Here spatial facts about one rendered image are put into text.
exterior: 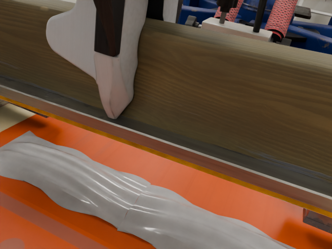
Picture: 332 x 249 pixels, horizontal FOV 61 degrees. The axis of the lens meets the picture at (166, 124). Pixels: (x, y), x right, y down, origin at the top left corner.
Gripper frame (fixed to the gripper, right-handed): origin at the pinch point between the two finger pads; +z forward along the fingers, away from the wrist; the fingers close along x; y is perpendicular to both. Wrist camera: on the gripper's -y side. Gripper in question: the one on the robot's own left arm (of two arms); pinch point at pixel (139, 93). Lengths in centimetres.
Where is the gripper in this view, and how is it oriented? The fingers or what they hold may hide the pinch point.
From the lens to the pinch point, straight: 20.9
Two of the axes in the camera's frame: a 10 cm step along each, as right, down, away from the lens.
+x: -4.0, 4.4, -8.0
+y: -9.0, -3.3, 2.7
